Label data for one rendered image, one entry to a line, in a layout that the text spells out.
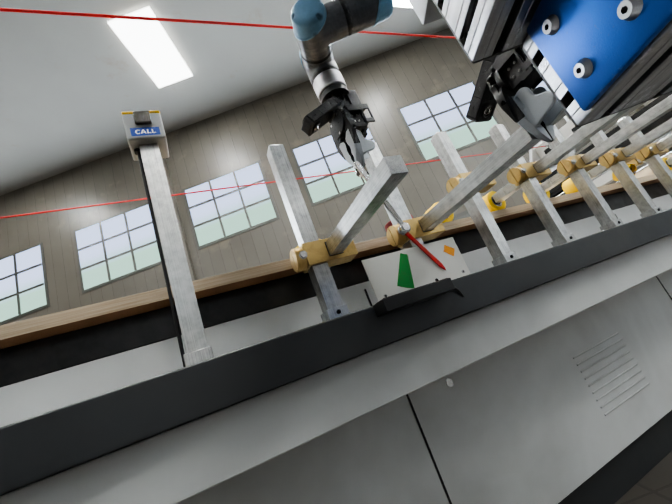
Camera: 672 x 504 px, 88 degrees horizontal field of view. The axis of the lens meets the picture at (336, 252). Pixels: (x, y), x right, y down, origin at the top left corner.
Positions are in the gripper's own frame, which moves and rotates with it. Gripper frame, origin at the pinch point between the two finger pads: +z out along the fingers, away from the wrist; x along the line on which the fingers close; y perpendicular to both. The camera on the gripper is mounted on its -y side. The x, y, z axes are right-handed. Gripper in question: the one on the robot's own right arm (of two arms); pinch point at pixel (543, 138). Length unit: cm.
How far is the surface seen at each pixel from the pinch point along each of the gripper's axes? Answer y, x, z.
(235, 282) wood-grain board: -50, -44, -5
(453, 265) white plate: -33.0, 2.3, 9.4
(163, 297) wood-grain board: -50, -59, -5
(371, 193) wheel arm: -10.7, -26.5, -0.9
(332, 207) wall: -471, 211, -227
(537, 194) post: -34, 44, -4
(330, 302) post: -33.8, -29.7, 9.2
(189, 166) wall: -566, 7, -412
